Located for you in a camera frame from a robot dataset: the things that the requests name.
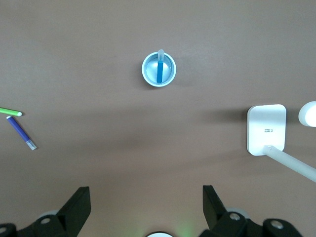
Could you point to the white lamp stand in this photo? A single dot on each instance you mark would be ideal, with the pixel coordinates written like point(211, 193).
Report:
point(266, 128)

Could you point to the blue marker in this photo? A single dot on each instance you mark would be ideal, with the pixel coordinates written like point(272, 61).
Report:
point(160, 71)

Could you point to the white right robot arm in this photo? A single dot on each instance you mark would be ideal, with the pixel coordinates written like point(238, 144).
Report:
point(159, 235)

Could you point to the green marker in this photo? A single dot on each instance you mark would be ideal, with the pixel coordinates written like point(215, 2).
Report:
point(10, 111)

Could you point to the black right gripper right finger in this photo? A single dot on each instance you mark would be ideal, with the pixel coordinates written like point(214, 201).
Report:
point(222, 222)

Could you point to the light blue plastic cup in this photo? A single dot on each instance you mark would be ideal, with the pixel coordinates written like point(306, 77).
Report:
point(148, 71)

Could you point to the purple marker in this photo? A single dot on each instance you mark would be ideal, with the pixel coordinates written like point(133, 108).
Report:
point(19, 132)

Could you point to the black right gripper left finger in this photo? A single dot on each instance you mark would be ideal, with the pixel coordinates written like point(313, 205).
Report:
point(66, 217)

